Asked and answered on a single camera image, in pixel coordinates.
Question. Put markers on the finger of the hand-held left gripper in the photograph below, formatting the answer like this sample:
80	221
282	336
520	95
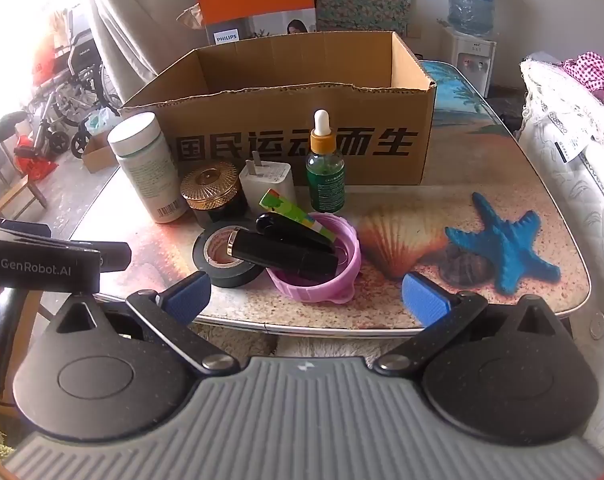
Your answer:
24	227
116	255

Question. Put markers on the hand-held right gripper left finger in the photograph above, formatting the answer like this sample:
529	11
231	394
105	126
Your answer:
189	292

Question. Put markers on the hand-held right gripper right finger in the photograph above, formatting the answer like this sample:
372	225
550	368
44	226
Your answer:
424	297

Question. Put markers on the black tape roll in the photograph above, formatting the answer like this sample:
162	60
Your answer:
207	265

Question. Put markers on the black tube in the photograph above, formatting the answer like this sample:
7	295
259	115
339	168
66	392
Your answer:
282	255

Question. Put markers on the pink plastic bowl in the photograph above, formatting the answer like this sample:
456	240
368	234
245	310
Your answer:
322	290

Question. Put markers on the gold lid jar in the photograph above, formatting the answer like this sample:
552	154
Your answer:
209	185

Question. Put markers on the black oval case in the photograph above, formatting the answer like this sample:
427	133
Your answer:
287	230

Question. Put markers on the small green carton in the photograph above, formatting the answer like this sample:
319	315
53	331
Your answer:
287	207

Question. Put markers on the white charger plug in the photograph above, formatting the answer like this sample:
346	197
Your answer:
267	180

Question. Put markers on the green dropper bottle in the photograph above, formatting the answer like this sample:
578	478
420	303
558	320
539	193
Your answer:
325	180

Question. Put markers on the brown cardboard box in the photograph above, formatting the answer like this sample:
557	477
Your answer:
372	130

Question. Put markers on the wooden stool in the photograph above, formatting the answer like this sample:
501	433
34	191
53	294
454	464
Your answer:
17	195

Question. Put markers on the red plastic object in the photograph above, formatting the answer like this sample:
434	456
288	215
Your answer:
34	160

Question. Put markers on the white plastic bottle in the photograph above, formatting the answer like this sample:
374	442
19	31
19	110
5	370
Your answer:
144	170

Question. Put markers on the small floor cardboard box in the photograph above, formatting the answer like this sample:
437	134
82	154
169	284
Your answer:
99	152

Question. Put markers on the white fluffy rug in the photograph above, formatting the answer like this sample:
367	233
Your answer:
312	342

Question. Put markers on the wheelchair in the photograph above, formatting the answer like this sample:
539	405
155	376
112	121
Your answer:
77	80

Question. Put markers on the white mattress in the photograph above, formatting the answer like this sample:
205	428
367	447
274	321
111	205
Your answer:
577	240

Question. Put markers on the white paper label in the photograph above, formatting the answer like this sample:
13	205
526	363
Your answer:
569	137

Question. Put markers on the grey curtain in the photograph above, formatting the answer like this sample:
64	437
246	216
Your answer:
132	25

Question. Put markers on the white water dispenser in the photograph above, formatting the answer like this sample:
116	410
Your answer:
474	62

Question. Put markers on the crumpled brown paper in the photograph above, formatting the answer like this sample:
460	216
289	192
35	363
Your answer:
189	15

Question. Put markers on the pink checked cloth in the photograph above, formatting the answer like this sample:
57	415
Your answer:
594	77

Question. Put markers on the orange printed box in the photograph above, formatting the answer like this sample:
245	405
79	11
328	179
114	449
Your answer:
252	0

